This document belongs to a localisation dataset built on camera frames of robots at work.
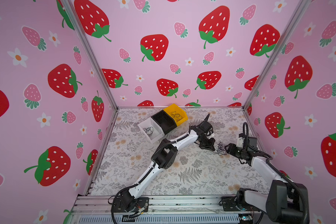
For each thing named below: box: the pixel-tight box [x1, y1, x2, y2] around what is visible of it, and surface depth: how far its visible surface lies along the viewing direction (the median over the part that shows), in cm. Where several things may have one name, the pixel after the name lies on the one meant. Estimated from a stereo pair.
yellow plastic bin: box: [163, 103, 189, 127], surface depth 116 cm
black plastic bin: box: [150, 109, 178, 135], surface depth 109 cm
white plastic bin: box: [137, 116, 166, 144], surface depth 106 cm
